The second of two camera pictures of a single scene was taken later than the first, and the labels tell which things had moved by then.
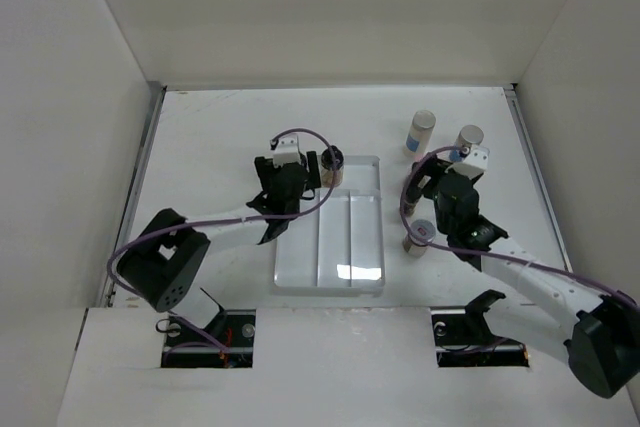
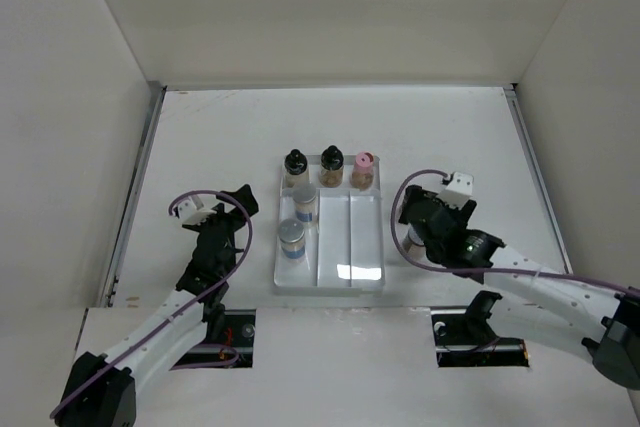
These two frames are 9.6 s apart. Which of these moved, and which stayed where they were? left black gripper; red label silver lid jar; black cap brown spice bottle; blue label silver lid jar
Moved: blue label silver lid jar; left black gripper
Stayed: black cap brown spice bottle; red label silver lid jar
